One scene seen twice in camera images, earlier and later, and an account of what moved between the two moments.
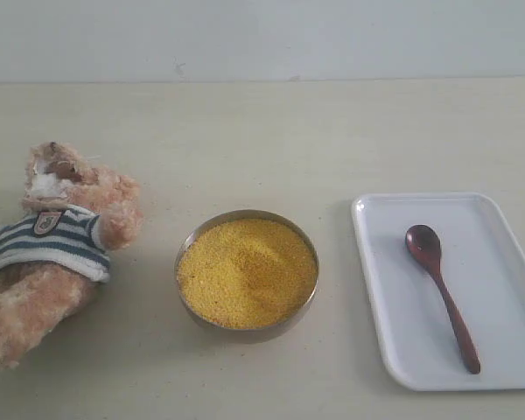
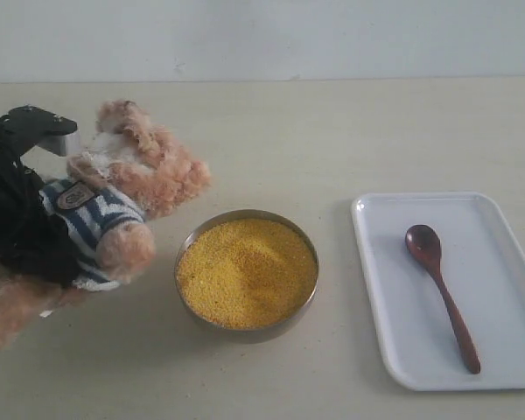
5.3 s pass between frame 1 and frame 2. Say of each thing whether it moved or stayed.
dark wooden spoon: stayed
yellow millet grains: stayed
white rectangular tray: stayed
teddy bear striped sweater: moved
